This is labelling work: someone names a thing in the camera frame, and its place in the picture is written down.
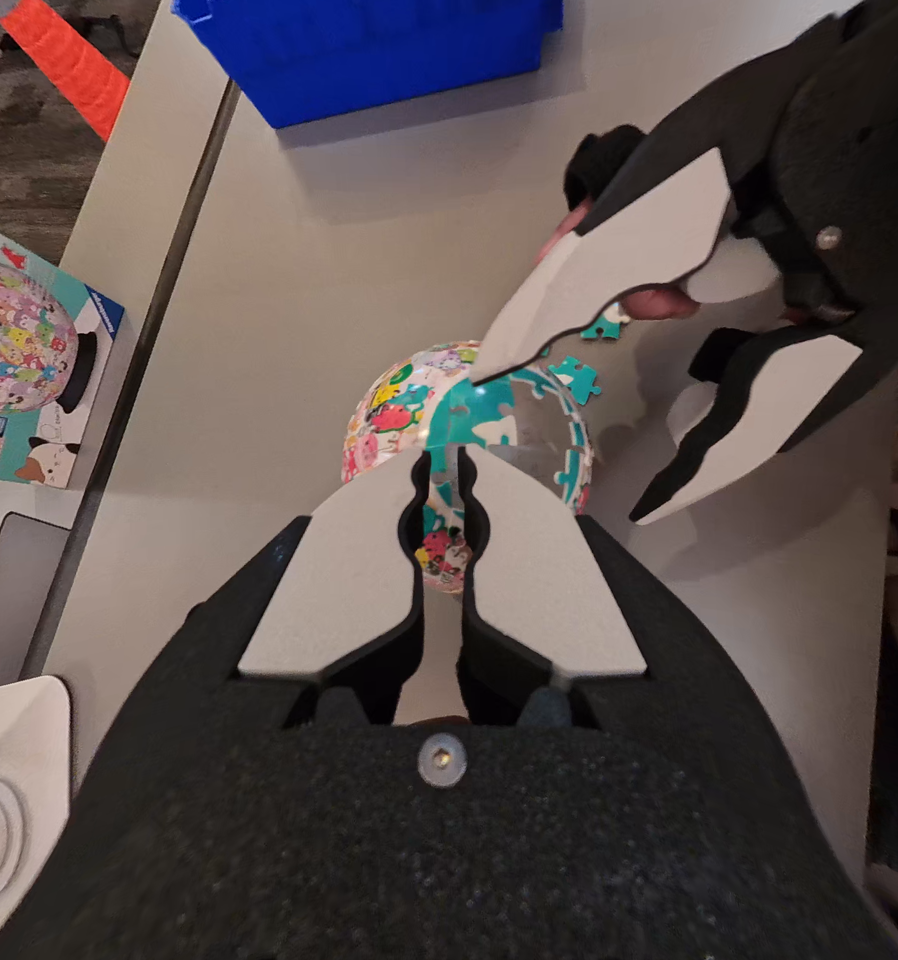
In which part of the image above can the person's right hand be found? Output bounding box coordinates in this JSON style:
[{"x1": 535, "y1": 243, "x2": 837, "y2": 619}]
[{"x1": 536, "y1": 201, "x2": 702, "y2": 322}]

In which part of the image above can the white tray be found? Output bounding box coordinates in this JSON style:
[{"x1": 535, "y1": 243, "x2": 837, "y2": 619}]
[{"x1": 0, "y1": 675, "x2": 72, "y2": 939}]

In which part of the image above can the blue plastic bin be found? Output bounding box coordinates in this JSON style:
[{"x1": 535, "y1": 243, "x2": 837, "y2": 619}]
[{"x1": 171, "y1": 0, "x2": 566, "y2": 130}]

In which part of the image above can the teal and white puzzle piece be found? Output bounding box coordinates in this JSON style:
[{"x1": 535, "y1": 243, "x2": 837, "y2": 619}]
[
  {"x1": 580, "y1": 303, "x2": 633, "y2": 343},
  {"x1": 548, "y1": 356, "x2": 603, "y2": 407}
]

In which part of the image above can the orange strap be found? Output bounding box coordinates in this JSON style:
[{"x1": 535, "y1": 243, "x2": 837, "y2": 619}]
[{"x1": 0, "y1": 0, "x2": 132, "y2": 144}]

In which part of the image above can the grey laptop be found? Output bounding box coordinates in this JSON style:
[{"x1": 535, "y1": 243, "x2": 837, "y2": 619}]
[{"x1": 0, "y1": 513, "x2": 72, "y2": 695}]

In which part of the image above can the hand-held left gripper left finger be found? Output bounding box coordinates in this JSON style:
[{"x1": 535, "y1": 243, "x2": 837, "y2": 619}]
[{"x1": 237, "y1": 448, "x2": 432, "y2": 725}]

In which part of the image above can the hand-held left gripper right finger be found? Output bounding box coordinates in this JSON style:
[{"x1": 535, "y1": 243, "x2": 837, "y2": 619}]
[{"x1": 456, "y1": 444, "x2": 649, "y2": 725}]

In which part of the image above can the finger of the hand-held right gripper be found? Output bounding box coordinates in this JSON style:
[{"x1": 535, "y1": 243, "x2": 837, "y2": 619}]
[
  {"x1": 470, "y1": 146, "x2": 785, "y2": 388},
  {"x1": 629, "y1": 328, "x2": 864, "y2": 526}
]

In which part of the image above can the puzzle ball box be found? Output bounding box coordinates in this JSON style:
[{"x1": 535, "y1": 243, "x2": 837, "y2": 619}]
[{"x1": 0, "y1": 217, "x2": 126, "y2": 490}]

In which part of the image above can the colourful puzzle ball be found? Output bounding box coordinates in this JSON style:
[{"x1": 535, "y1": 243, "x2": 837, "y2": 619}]
[{"x1": 341, "y1": 341, "x2": 594, "y2": 595}]

